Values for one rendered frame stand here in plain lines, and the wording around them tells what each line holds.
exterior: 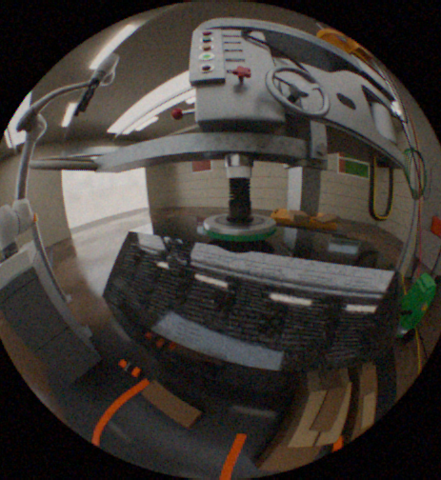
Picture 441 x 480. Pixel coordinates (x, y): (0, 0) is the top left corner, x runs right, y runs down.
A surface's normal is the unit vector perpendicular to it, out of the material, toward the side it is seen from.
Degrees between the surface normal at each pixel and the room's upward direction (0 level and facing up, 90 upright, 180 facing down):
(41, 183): 90
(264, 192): 90
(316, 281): 45
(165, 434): 0
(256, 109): 90
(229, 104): 90
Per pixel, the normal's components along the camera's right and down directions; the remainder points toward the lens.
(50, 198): 0.90, 0.13
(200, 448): -0.04, -0.93
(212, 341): -0.33, -0.42
